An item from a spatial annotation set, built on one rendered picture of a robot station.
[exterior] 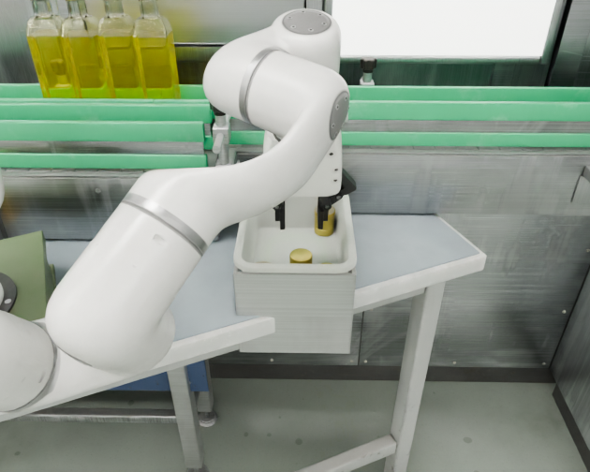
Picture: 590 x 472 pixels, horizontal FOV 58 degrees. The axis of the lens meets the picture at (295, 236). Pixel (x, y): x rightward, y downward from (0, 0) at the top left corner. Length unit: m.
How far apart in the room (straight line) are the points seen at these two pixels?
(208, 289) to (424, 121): 0.46
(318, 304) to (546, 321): 0.94
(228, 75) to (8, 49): 0.79
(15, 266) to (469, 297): 1.07
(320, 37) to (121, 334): 0.33
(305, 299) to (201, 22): 0.57
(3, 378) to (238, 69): 0.33
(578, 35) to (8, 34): 1.10
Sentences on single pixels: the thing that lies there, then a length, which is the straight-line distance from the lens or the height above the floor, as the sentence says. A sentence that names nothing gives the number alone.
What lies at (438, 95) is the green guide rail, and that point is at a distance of 1.03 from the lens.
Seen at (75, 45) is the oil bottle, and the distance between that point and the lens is 0.98.
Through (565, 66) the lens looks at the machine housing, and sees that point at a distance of 1.22.
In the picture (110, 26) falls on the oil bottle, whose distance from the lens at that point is 0.96.
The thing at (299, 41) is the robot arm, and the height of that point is 1.15.
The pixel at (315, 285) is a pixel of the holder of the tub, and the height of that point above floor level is 0.81.
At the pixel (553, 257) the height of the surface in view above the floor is 0.50.
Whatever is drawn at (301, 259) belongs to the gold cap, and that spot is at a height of 0.81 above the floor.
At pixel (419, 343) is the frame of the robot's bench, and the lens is 1.08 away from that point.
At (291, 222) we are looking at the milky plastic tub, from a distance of 0.93.
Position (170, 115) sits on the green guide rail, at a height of 0.95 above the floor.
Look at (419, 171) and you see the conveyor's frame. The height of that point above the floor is 0.84.
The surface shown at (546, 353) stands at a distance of 1.69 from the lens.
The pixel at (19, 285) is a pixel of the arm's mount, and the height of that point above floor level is 0.82.
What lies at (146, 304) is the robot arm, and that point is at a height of 1.00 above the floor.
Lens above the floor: 1.29
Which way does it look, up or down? 35 degrees down
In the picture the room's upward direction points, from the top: straight up
